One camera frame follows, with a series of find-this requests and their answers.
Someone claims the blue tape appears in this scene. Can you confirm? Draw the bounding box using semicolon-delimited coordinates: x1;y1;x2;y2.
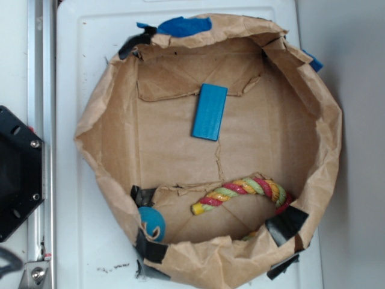
137;17;212;38
302;49;324;72

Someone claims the blue wooden block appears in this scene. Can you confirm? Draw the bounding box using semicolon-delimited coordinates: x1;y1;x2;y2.
192;84;228;141

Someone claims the multicolored twisted rope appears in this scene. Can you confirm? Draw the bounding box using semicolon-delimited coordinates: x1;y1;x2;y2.
191;177;293;241

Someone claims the blue ball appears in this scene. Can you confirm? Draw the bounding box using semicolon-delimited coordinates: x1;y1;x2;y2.
138;207;166;242

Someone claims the black tape inner right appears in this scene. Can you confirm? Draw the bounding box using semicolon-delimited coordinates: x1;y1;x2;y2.
265;206;309;247

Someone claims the aluminium frame rail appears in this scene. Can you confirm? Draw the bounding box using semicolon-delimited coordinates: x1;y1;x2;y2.
27;1;58;288

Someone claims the black tape bottom left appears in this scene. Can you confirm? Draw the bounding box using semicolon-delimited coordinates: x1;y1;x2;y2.
134;229;171;281

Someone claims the black tape bottom right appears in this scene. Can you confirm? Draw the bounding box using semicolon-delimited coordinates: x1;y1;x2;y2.
266;254;300;280

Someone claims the blue tape right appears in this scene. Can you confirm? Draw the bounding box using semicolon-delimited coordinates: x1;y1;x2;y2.
302;49;324;72

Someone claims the metal corner bracket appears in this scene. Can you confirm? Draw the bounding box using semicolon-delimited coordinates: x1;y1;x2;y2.
18;261;49;289

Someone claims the blue tape top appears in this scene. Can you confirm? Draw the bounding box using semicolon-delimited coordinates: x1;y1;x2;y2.
137;17;212;38

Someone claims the black tape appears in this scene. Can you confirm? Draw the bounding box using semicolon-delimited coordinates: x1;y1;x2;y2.
130;185;156;208
265;206;309;247
134;229;171;281
118;26;158;60
266;254;300;280

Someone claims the black tape inner left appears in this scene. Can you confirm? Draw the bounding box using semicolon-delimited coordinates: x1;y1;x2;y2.
130;185;156;208

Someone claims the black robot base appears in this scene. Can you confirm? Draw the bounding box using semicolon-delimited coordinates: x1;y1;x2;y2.
1;105;44;242

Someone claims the black tape top left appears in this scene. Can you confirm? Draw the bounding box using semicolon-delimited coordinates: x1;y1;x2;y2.
118;26;158;60

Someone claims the brown paper bag bin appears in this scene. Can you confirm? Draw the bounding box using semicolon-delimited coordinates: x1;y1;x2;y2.
75;14;342;288

